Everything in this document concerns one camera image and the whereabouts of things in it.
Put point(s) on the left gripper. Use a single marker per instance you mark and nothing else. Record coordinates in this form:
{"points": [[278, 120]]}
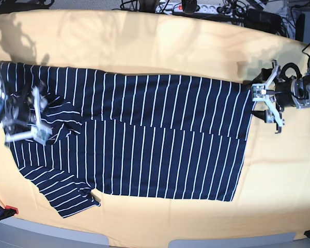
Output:
{"points": [[289, 93]]}

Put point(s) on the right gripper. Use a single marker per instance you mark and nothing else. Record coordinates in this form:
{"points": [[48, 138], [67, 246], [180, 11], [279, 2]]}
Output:
{"points": [[16, 112]]}

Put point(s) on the navy white striped T-shirt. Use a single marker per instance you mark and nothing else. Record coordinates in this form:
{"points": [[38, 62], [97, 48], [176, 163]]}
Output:
{"points": [[168, 136]]}

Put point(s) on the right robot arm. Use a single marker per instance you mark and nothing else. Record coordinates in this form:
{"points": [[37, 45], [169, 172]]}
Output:
{"points": [[4, 90]]}

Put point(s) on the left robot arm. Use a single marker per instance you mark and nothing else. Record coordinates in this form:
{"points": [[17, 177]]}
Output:
{"points": [[291, 71]]}

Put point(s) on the black power adapter box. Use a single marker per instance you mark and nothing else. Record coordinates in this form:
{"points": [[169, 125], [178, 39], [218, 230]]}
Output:
{"points": [[258, 17]]}

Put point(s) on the yellow table cloth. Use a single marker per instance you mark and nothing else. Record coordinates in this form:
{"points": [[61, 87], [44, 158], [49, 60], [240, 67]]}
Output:
{"points": [[273, 193]]}

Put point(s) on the blue red clamp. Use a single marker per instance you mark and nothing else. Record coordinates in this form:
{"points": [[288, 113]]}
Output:
{"points": [[0, 210]]}

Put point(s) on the black round object top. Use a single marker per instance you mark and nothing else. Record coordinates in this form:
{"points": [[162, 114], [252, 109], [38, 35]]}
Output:
{"points": [[189, 6]]}

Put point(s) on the white power strip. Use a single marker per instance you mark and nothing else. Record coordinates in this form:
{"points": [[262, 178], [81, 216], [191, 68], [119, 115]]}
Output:
{"points": [[176, 8]]}

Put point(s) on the grey pad bottom left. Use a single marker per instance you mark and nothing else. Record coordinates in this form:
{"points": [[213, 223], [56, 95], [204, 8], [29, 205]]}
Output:
{"points": [[16, 237]]}

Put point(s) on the grey pad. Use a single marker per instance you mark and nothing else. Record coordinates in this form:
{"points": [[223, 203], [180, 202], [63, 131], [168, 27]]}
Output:
{"points": [[16, 237], [236, 242]]}

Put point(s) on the grey pad bottom right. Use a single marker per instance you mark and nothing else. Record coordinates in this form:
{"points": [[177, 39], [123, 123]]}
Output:
{"points": [[236, 242]]}

